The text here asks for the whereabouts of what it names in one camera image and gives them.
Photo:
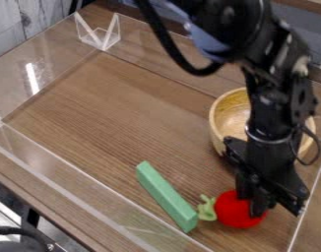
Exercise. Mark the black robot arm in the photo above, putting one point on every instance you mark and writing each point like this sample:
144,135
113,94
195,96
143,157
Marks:
239,31

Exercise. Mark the clear acrylic corner bracket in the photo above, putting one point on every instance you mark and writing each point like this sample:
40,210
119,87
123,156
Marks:
99,38

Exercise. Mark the red plush strawberry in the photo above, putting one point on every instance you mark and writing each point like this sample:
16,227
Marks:
227,209

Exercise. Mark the green rectangular block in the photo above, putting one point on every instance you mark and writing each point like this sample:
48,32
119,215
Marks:
167,197

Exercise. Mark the light wooden bowl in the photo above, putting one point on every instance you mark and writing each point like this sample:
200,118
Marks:
229,114

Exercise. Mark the black table leg bracket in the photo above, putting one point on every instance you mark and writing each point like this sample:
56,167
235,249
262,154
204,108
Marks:
29,225

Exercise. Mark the clear acrylic tray wall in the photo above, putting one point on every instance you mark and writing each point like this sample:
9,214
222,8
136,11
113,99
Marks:
84,207

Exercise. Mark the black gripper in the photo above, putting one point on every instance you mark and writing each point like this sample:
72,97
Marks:
266,180

